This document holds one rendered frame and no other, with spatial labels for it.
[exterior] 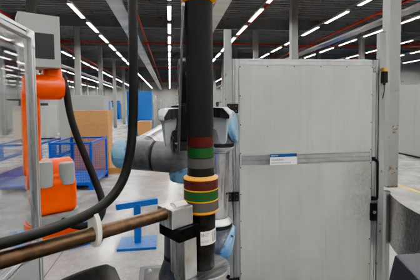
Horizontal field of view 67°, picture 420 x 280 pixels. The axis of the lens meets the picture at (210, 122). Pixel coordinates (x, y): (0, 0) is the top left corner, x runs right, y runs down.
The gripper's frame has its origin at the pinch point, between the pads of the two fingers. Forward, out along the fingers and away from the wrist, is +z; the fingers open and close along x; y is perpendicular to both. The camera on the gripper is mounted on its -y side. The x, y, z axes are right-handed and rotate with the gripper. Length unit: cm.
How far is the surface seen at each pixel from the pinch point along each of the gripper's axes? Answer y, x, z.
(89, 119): 39, 204, -777
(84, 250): 170, 109, -328
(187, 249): 15.3, 2.4, 10.4
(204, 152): 4.5, 0.0, 8.7
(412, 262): 43, -59, -28
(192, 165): 6.0, 1.3, 8.3
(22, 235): 9.0, 16.2, 18.6
